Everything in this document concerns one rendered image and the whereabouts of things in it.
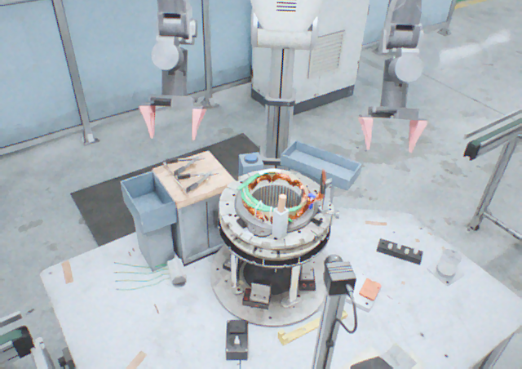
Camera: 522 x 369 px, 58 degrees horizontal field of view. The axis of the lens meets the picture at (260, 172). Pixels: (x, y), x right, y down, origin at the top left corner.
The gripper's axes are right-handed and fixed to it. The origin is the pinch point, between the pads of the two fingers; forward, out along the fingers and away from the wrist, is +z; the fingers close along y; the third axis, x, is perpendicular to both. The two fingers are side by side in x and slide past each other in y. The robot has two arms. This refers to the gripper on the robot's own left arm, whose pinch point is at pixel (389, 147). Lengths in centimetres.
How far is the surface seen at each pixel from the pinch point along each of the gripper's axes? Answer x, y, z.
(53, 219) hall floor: 160, -154, 67
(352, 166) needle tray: 48.0, 0.5, 11.1
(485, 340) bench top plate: 22, 38, 56
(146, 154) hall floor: 220, -115, 34
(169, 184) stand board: 32, -58, 18
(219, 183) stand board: 34, -42, 17
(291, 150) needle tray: 55, -20, 8
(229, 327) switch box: 15, -36, 54
